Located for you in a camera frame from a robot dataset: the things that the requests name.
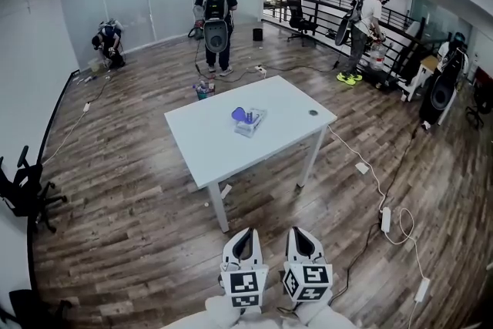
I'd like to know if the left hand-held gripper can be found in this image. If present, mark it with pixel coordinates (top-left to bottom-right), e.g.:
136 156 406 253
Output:
220 227 270 308

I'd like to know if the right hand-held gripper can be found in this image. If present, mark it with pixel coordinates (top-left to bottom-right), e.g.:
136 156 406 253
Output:
283 226 334 302

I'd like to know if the clear plastic packet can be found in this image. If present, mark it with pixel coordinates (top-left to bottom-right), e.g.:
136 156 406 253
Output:
230 106 268 138

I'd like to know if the person's right forearm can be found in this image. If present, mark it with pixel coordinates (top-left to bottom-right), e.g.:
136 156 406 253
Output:
296 296 347 327

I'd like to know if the person's left forearm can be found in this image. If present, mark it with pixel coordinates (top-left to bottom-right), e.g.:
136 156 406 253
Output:
205 294 246 327

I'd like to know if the person's white suit torso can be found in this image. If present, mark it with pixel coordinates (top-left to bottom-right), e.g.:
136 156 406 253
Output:
161 310 359 329

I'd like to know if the white table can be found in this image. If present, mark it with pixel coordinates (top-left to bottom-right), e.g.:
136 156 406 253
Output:
164 75 338 234

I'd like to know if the bunch of empty plastic bottles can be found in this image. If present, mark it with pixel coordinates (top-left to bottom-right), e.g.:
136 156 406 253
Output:
191 77 217 94

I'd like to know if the black trolley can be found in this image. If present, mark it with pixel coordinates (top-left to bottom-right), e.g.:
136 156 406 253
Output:
361 45 415 92

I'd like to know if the white desk wooden top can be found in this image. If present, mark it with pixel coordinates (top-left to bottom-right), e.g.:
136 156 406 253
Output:
400 55 440 103

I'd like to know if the large clear water jug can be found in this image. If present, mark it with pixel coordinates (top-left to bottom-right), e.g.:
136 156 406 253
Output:
369 42 386 72

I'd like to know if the red green vacuum cleaner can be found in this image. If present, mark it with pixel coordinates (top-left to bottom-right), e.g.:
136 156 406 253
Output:
187 19 205 40

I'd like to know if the black office chair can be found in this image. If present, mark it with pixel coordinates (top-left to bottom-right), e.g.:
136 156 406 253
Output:
287 0 319 47
465 82 493 130
0 145 69 234
0 288 74 329

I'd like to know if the black metal railing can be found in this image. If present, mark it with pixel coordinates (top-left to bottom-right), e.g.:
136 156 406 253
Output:
263 0 451 62

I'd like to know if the red cabinet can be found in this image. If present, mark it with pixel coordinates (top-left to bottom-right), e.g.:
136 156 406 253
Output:
475 67 493 86

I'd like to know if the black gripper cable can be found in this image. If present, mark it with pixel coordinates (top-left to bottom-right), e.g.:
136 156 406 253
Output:
276 303 300 319

